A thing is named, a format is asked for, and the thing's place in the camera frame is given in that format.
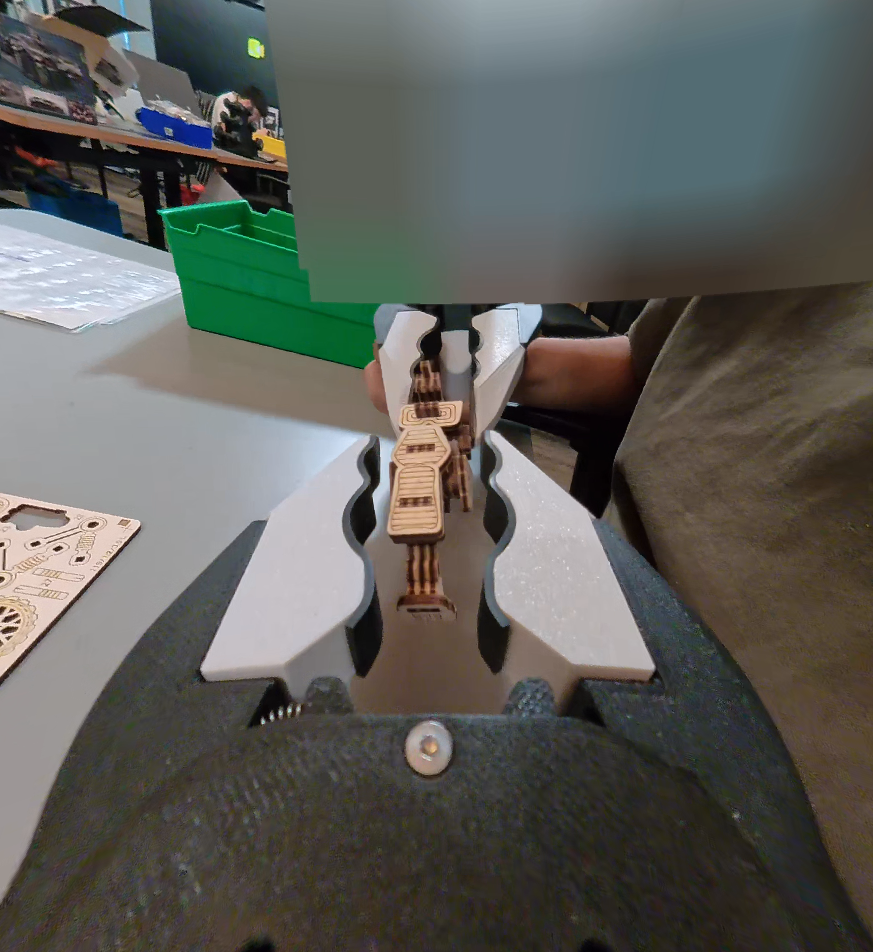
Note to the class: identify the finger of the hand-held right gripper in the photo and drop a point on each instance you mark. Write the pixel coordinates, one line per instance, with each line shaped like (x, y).
(502, 349)
(399, 349)

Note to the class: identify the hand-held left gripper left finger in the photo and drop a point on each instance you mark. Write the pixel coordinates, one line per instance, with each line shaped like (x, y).
(287, 595)

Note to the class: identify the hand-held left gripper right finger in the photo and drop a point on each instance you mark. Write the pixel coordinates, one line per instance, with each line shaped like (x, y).
(570, 595)

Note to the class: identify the wooden motorcycle model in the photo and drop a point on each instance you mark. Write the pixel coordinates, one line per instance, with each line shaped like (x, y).
(421, 491)

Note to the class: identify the person's right forearm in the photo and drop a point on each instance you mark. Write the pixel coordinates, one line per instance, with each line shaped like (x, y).
(577, 372)

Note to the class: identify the grey desk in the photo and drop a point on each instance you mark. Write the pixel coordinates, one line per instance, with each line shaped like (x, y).
(183, 431)

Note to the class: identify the person's right hand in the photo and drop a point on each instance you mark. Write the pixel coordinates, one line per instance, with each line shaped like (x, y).
(375, 387)

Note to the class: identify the green plastic bin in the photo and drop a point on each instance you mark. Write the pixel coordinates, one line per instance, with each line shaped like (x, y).
(235, 282)

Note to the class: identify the person's olive shirt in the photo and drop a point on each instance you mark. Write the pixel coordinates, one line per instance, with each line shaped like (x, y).
(778, 558)

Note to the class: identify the yellow parts bin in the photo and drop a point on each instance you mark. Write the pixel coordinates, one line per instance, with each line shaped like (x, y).
(274, 146)

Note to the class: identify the wooden sheet with rod parts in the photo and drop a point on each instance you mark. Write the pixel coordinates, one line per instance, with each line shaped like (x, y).
(35, 587)

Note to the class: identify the small blue parts bin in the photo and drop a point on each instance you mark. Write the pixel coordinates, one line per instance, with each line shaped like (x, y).
(176, 128)

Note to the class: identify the dark blue storage crate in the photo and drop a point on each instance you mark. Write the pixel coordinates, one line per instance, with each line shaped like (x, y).
(79, 208)

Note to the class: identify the plastic-sleeved paper sheets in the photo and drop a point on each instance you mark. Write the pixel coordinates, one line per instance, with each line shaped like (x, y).
(49, 275)

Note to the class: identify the long wooden workbench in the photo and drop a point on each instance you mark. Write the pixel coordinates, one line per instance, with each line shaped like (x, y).
(109, 137)

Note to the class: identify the large black screen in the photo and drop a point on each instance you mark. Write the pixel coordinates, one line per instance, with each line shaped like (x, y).
(206, 44)

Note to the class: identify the open cardboard box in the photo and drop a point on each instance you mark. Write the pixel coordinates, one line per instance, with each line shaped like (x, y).
(101, 44)

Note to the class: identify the printed toy box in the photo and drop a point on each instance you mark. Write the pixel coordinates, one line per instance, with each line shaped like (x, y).
(35, 67)

